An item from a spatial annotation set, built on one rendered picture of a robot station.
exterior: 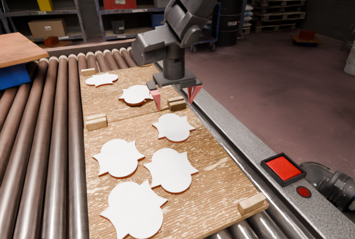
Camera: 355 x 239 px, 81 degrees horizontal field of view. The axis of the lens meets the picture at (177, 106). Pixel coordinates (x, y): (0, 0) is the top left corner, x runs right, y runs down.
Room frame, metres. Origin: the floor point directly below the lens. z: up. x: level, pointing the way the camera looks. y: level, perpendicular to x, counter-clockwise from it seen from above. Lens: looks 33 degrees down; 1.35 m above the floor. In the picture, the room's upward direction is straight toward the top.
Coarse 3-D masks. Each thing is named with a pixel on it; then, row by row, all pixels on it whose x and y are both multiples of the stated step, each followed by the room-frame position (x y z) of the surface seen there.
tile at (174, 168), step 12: (156, 156) 0.37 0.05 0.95; (168, 156) 0.37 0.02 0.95; (180, 156) 0.37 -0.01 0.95; (156, 168) 0.34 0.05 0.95; (168, 168) 0.34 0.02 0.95; (180, 168) 0.34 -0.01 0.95; (192, 168) 0.34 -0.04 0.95; (156, 180) 0.30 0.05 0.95; (168, 180) 0.30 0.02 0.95; (180, 180) 0.30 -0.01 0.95; (168, 192) 0.28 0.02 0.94; (180, 192) 0.27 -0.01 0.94
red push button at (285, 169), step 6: (282, 156) 0.39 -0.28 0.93; (270, 162) 0.37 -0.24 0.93; (276, 162) 0.37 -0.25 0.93; (282, 162) 0.37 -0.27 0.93; (288, 162) 0.37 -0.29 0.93; (276, 168) 0.35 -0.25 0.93; (282, 168) 0.35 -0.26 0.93; (288, 168) 0.35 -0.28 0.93; (294, 168) 0.35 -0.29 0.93; (282, 174) 0.33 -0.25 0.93; (288, 174) 0.33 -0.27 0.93; (294, 174) 0.33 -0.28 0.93
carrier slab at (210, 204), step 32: (128, 128) 0.50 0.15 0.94; (192, 160) 0.37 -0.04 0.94; (224, 160) 0.37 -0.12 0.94; (96, 192) 0.28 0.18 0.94; (160, 192) 0.28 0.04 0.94; (192, 192) 0.28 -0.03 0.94; (224, 192) 0.28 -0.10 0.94; (256, 192) 0.28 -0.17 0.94; (96, 224) 0.21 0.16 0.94; (192, 224) 0.21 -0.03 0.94; (224, 224) 0.21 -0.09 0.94
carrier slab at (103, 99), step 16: (80, 80) 0.83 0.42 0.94; (128, 80) 0.83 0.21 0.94; (144, 80) 0.83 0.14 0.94; (96, 96) 0.69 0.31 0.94; (112, 96) 0.69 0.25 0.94; (176, 96) 0.69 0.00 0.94; (96, 112) 0.58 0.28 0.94; (112, 112) 0.58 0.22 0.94; (128, 112) 0.58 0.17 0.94; (144, 112) 0.58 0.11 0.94
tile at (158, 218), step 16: (112, 192) 0.27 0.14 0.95; (128, 192) 0.27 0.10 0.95; (144, 192) 0.27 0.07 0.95; (112, 208) 0.24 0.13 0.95; (128, 208) 0.24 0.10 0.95; (144, 208) 0.24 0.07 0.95; (160, 208) 0.24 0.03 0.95; (128, 224) 0.20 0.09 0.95; (144, 224) 0.20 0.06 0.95; (160, 224) 0.20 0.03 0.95
